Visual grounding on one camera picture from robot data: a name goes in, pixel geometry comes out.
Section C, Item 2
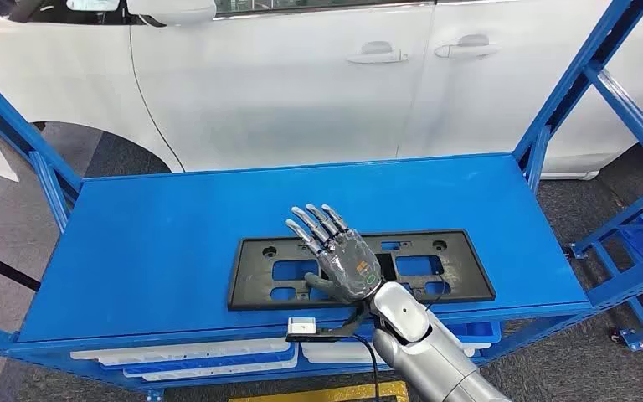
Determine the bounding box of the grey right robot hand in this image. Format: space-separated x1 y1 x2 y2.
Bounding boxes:
285 203 384 306

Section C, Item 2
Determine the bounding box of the black plastic plate frame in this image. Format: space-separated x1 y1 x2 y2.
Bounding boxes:
227 229 497 312

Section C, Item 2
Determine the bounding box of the yellow floor tape square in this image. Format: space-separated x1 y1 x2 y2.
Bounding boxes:
228 380 410 402

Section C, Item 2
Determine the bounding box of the white car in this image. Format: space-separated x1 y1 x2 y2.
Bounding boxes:
0 0 643 183

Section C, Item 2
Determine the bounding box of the black floor strip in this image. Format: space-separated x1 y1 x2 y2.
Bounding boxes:
0 242 43 293

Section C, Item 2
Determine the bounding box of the black right camera bracket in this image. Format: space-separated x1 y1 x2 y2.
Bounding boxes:
285 302 373 343

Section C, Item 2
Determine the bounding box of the thin black wire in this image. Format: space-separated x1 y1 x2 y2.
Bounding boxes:
424 271 449 312

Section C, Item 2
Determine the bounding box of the thick black cable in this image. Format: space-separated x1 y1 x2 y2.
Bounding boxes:
350 332 382 402

